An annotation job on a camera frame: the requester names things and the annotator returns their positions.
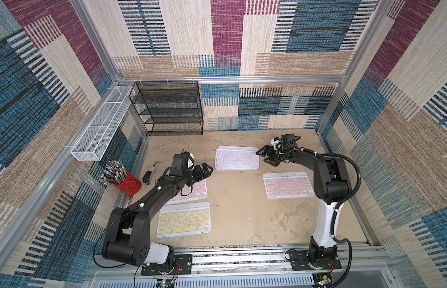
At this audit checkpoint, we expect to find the white keyboard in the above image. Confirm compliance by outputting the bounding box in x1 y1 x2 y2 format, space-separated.
215 145 260 171

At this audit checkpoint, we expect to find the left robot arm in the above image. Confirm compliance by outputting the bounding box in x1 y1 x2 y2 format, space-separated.
101 163 214 266

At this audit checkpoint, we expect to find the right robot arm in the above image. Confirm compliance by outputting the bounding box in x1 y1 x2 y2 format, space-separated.
256 145 361 270

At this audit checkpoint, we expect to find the left pink keyboard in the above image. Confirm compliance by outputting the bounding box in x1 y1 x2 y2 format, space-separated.
166 180 208 205

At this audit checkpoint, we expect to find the pink keyboard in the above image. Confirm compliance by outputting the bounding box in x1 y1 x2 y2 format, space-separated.
263 172 315 200
166 180 208 205

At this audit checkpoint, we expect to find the right pink keyboard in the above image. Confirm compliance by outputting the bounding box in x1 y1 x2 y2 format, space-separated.
263 172 315 200

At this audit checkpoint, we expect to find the yellow keyboard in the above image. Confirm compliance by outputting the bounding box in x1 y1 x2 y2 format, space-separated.
157 202 211 238

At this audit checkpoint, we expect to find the black white stapler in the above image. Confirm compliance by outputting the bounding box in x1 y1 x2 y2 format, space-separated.
142 162 161 187

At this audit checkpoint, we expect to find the red pen cup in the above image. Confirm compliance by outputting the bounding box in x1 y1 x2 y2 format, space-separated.
115 172 142 196

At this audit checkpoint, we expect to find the bundle of pens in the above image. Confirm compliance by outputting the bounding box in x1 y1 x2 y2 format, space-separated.
100 160 127 186

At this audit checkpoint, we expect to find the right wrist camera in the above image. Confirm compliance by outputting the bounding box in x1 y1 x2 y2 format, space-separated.
270 134 301 151

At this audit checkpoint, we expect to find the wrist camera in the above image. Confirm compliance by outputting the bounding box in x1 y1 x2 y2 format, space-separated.
172 151 195 171
270 134 301 151

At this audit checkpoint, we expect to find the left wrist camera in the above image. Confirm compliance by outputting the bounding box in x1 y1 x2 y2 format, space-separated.
172 151 195 171

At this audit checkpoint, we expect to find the black wire shelf rack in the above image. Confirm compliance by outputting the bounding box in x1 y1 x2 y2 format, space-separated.
130 81 204 136

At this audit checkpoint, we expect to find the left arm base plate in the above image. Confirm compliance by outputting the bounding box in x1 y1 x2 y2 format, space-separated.
141 254 193 277

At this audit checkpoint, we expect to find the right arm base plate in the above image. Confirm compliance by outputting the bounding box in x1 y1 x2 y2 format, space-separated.
284 249 342 271

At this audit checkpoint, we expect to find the white mesh wall basket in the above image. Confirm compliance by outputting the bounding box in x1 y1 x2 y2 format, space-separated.
71 86 133 162

